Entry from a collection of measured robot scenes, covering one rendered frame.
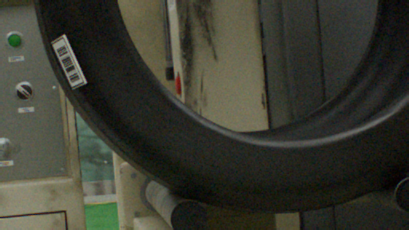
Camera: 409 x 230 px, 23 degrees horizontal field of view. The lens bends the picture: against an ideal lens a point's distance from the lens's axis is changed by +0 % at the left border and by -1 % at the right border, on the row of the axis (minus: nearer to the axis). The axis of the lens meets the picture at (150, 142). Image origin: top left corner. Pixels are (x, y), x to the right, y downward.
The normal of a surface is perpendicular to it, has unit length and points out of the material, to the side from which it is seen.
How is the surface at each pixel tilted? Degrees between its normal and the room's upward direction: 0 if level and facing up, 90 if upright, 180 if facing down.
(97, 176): 90
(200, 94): 90
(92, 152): 90
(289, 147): 101
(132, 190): 90
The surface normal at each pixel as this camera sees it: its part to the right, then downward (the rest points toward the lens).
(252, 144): 0.05, 0.22
